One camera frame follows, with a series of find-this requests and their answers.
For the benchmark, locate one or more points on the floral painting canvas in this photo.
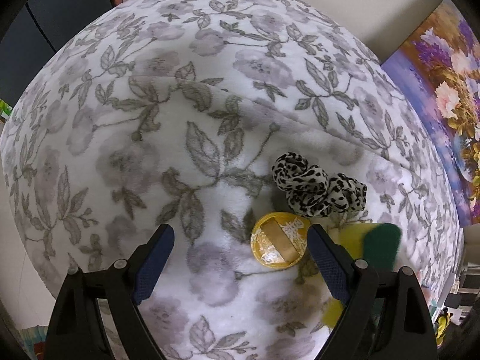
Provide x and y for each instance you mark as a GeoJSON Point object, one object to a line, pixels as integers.
{"type": "Point", "coordinates": [437, 69]}

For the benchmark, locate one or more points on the yellow round tin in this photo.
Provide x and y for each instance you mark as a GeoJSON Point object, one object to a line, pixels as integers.
{"type": "Point", "coordinates": [279, 239]}

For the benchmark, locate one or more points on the black white leopard scrunchie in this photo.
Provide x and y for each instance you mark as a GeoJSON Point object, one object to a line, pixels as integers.
{"type": "Point", "coordinates": [311, 192]}

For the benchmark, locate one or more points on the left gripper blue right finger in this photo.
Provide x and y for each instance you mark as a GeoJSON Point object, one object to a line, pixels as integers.
{"type": "Point", "coordinates": [333, 262]}

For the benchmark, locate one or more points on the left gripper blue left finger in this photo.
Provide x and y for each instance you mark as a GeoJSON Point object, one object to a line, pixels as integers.
{"type": "Point", "coordinates": [150, 259]}

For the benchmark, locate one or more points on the yellow plush toy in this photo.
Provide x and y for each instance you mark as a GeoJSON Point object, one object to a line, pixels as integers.
{"type": "Point", "coordinates": [441, 326]}

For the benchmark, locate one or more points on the green yellow sponge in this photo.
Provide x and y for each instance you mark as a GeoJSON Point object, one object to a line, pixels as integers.
{"type": "Point", "coordinates": [377, 243]}

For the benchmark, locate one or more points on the floral fleece blanket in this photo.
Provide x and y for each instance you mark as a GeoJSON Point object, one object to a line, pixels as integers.
{"type": "Point", "coordinates": [173, 111]}

